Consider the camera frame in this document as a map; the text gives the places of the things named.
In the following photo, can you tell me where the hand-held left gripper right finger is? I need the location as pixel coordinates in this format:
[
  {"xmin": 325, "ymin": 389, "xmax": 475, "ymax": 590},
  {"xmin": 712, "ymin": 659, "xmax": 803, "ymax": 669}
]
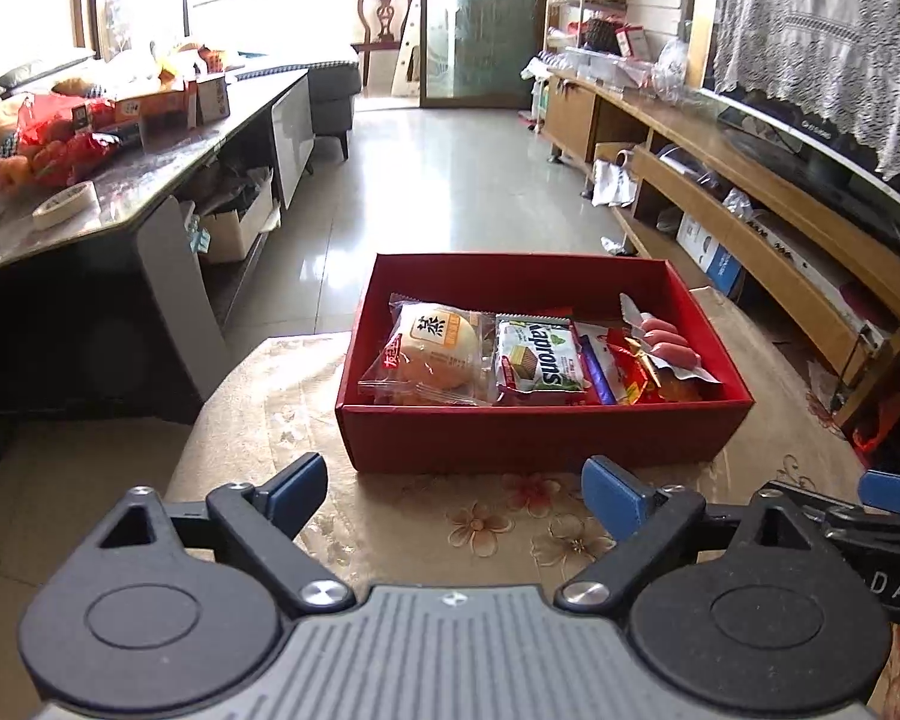
[{"xmin": 555, "ymin": 456, "xmax": 856, "ymax": 614}]

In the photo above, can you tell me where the white plastic bag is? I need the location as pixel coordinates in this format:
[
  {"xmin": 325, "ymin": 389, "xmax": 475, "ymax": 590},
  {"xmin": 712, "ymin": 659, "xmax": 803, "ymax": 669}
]
[{"xmin": 591, "ymin": 157, "xmax": 640, "ymax": 207}]

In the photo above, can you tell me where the dark coffee table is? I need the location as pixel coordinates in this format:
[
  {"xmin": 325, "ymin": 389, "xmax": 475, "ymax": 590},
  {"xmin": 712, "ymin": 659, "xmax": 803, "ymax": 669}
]
[{"xmin": 0, "ymin": 67, "xmax": 316, "ymax": 458}]

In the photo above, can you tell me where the white tape roll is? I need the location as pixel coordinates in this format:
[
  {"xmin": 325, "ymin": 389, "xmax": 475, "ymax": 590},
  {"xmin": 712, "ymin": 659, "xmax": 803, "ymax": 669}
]
[{"xmin": 31, "ymin": 181, "xmax": 97, "ymax": 230}]

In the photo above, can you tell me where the silver set-top box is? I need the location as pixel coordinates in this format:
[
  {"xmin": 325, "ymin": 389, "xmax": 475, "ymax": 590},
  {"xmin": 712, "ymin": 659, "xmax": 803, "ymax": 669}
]
[{"xmin": 750, "ymin": 214, "xmax": 893, "ymax": 350}]

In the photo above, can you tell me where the green and white wafer packet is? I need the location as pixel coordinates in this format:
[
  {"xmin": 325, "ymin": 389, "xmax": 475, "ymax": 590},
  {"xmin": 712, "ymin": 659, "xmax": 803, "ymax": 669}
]
[{"xmin": 493, "ymin": 315, "xmax": 593, "ymax": 406}]

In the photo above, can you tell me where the clear plastic bag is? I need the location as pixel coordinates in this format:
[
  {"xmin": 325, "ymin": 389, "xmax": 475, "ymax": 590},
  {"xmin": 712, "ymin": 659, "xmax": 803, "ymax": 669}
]
[{"xmin": 652, "ymin": 37, "xmax": 695, "ymax": 102}]

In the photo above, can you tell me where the red cardboard box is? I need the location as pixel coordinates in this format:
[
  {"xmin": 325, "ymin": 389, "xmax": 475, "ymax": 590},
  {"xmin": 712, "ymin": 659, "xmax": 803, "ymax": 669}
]
[{"xmin": 335, "ymin": 253, "xmax": 755, "ymax": 475}]

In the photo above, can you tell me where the white and blue box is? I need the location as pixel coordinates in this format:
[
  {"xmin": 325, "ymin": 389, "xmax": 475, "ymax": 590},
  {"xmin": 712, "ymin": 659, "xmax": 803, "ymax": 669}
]
[{"xmin": 675, "ymin": 211, "xmax": 745, "ymax": 297}]

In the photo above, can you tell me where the peach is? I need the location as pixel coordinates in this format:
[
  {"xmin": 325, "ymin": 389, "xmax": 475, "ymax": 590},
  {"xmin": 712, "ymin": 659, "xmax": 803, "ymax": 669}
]
[{"xmin": 0, "ymin": 157, "xmax": 35, "ymax": 196}]

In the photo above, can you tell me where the flat screen television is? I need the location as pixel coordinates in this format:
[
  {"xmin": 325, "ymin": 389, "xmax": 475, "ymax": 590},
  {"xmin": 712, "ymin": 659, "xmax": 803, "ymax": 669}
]
[{"xmin": 701, "ymin": 0, "xmax": 900, "ymax": 248}]

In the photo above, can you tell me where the red plastic fruit bag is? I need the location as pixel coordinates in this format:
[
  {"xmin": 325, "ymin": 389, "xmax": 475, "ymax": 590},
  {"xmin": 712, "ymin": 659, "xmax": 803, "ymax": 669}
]
[{"xmin": 16, "ymin": 94, "xmax": 121, "ymax": 188}]

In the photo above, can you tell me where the shiny red gummy packet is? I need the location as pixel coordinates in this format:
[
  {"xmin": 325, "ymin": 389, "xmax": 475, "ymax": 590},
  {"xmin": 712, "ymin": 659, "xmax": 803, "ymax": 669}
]
[{"xmin": 574, "ymin": 321, "xmax": 672, "ymax": 406}]

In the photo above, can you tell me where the open cardboard box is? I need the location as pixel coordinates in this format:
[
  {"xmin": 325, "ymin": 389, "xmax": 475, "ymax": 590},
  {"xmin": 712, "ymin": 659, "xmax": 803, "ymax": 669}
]
[{"xmin": 195, "ymin": 165, "xmax": 278, "ymax": 263}]

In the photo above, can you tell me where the wooden television cabinet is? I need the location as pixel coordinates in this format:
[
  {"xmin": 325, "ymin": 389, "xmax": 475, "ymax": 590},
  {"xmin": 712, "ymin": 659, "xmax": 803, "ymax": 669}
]
[{"xmin": 544, "ymin": 67, "xmax": 900, "ymax": 428}]

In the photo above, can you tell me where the small white carton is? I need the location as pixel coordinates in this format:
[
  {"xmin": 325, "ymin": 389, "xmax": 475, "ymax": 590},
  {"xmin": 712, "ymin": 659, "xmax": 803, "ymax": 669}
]
[{"xmin": 195, "ymin": 71, "xmax": 232, "ymax": 125}]

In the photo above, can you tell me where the orange plastic bag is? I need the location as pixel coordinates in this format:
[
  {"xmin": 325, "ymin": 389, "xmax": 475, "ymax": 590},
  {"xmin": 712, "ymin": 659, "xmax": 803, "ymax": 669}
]
[{"xmin": 851, "ymin": 382, "xmax": 900, "ymax": 466}]

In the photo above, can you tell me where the grey sofa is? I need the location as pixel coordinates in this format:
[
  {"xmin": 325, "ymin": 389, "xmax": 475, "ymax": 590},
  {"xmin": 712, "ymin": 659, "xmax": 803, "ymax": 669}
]
[{"xmin": 236, "ymin": 41, "xmax": 361, "ymax": 162}]

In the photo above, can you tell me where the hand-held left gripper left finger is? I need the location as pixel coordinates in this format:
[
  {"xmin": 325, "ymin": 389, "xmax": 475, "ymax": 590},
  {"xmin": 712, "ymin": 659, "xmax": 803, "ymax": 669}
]
[{"xmin": 49, "ymin": 454, "xmax": 357, "ymax": 614}]

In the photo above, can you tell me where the white lace cloth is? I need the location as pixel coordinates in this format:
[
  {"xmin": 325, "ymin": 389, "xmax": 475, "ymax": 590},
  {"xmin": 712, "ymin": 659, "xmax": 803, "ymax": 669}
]
[{"xmin": 709, "ymin": 0, "xmax": 900, "ymax": 181}]

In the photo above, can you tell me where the dark wooden chair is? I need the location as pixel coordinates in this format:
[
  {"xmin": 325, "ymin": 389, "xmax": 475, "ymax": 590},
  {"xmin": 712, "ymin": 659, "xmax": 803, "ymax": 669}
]
[{"xmin": 350, "ymin": 0, "xmax": 413, "ymax": 87}]

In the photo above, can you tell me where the glass sliding door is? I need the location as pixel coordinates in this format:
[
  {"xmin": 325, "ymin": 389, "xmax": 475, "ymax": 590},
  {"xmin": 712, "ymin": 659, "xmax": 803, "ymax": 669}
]
[{"xmin": 420, "ymin": 0, "xmax": 548, "ymax": 110}]

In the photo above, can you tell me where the steamed cake packet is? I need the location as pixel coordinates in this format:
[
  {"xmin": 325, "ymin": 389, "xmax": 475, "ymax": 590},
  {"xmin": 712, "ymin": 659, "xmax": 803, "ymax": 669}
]
[{"xmin": 358, "ymin": 292, "xmax": 496, "ymax": 407}]

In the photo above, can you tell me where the blue snack packet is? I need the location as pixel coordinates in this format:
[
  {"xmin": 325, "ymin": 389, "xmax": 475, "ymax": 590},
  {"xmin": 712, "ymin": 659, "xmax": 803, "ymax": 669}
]
[{"xmin": 581, "ymin": 334, "xmax": 616, "ymax": 406}]

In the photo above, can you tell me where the clear sausage packet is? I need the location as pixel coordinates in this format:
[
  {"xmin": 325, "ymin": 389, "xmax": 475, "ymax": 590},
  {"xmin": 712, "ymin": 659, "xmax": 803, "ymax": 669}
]
[{"xmin": 619, "ymin": 292, "xmax": 725, "ymax": 383}]

